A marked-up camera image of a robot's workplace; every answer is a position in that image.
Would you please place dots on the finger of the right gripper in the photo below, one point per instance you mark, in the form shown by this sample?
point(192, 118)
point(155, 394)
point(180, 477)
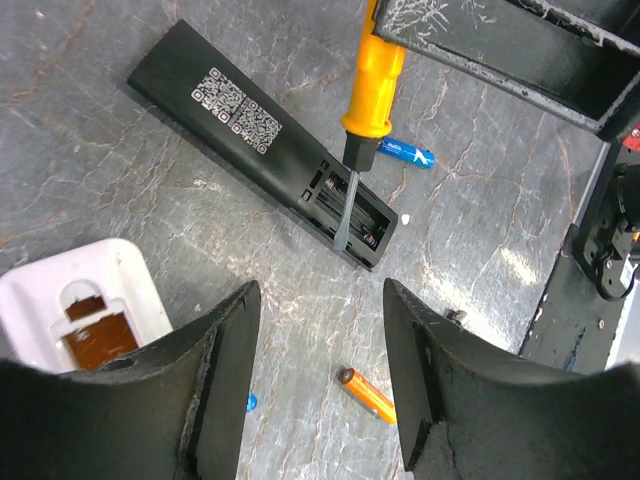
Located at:
point(578, 60)

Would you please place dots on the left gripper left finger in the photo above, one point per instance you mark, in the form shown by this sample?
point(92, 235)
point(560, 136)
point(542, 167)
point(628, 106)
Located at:
point(174, 409)

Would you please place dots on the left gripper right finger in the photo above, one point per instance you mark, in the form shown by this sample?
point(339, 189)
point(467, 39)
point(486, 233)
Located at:
point(496, 415)

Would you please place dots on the blue battery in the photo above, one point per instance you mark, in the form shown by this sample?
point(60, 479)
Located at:
point(251, 402)
point(406, 152)

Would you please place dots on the orange battery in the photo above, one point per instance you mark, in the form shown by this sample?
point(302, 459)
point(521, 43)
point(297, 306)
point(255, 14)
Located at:
point(367, 394)

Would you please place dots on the wide white remote control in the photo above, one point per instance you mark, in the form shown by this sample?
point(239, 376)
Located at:
point(81, 308)

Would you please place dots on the orange handled screwdriver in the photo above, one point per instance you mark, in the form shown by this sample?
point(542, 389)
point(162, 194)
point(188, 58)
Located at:
point(379, 63)

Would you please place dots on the black remote control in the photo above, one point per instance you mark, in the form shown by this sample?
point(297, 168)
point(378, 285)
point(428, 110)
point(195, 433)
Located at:
point(192, 82)

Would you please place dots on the dark battery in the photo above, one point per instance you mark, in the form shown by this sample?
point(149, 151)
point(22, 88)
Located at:
point(456, 316)

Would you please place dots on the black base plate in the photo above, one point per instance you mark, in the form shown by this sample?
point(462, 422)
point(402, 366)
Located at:
point(583, 310)

